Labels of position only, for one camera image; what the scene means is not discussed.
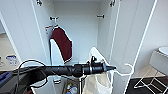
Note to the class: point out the white t-shirt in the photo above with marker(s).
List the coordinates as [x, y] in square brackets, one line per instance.
[98, 83]

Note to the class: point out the white clothes hanger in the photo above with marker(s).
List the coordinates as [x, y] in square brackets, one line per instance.
[56, 25]
[129, 69]

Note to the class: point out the brown storage box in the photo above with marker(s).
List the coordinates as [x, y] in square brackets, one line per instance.
[70, 87]

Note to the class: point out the white bottle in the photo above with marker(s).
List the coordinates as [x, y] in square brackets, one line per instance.
[72, 90]

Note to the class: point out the maroon jacket white sleeves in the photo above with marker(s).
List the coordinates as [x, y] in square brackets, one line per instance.
[63, 43]

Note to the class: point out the white wardrobe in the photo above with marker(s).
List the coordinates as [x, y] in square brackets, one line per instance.
[81, 30]

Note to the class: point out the round white table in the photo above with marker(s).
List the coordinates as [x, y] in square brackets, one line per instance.
[164, 50]

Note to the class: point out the orange tag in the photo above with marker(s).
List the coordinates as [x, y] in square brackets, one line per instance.
[49, 26]

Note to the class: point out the black door hinge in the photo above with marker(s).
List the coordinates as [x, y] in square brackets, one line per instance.
[39, 2]
[112, 3]

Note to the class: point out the blue cloth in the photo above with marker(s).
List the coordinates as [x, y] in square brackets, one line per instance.
[4, 77]

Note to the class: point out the black wall hook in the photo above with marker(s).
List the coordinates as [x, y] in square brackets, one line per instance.
[54, 18]
[100, 16]

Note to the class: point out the wall sign blue print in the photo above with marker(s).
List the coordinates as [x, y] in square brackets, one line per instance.
[12, 60]

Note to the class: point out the wall sign grey print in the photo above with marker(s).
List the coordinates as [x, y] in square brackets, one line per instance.
[1, 60]

